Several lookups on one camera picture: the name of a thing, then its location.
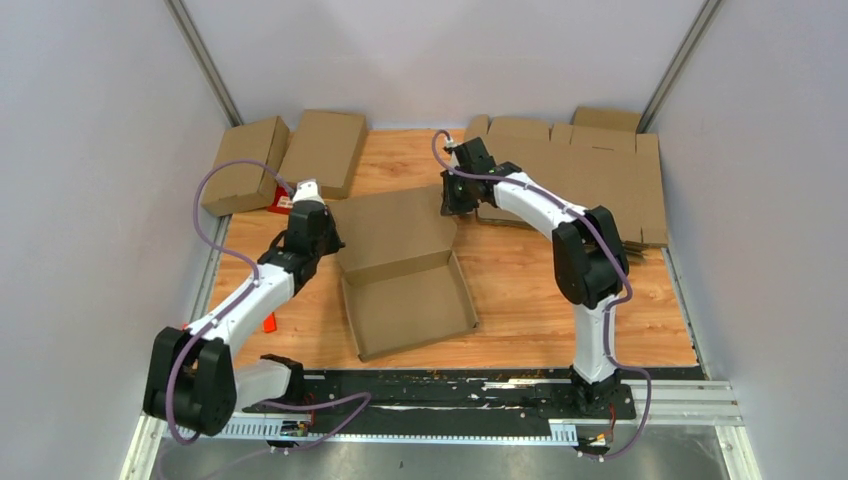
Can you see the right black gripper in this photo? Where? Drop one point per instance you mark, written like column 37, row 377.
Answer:
column 450, row 206

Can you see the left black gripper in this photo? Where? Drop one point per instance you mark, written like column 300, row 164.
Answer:
column 336, row 243

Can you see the cardboard box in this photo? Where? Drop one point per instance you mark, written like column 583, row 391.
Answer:
column 326, row 147
column 401, row 281
column 251, row 156

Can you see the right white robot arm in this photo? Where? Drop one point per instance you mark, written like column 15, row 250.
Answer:
column 589, row 264

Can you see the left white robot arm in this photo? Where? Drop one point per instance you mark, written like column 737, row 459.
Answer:
column 191, row 380

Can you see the folded cardboard box upright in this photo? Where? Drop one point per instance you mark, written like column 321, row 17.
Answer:
column 326, row 147

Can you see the red plastic block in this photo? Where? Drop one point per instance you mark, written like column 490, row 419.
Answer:
column 282, row 203

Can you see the orange plastic piece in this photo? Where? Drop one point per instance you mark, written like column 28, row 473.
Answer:
column 269, row 324

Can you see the stack of flat cardboard sheets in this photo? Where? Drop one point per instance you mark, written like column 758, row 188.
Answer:
column 598, row 158

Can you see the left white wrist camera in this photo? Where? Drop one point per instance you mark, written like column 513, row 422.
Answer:
column 307, row 192

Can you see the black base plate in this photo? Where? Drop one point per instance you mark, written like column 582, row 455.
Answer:
column 453, row 402

